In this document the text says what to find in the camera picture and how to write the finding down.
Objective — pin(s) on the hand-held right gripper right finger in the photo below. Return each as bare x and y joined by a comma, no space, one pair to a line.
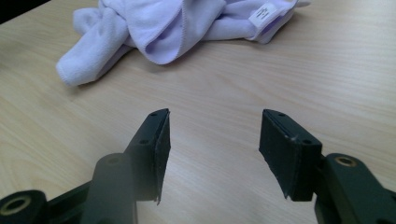
289,155

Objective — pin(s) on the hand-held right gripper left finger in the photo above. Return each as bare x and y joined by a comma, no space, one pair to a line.
152,146

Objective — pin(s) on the white printed towel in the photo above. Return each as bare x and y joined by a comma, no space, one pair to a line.
162,28

